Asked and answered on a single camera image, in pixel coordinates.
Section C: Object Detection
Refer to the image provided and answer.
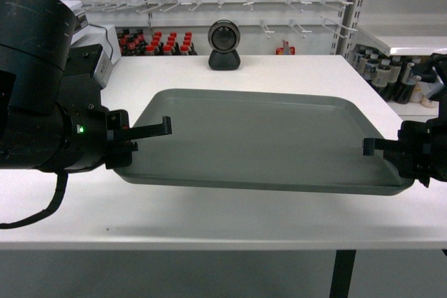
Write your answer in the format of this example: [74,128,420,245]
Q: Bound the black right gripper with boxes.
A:
[362,118,446,186]

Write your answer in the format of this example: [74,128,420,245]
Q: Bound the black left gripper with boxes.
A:
[48,105,172,172]

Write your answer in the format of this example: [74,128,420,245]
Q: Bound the grey rectangular serving tray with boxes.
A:
[117,89,413,195]

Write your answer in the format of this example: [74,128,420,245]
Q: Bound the white checkout table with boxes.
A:
[1,56,446,297]

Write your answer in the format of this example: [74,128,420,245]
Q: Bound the dark soy bottle front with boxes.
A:
[394,62,417,104]

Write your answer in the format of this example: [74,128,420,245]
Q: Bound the white side store shelving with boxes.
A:
[330,0,447,117]

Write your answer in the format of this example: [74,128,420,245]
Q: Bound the red pouch with spout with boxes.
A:
[275,40,295,55]

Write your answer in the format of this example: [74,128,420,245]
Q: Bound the black round barcode scanner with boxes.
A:
[207,20,241,70]

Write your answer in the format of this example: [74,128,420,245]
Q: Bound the white peg hook rack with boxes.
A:
[81,0,353,38]

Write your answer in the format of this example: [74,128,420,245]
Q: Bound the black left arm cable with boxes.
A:
[0,172,69,230]

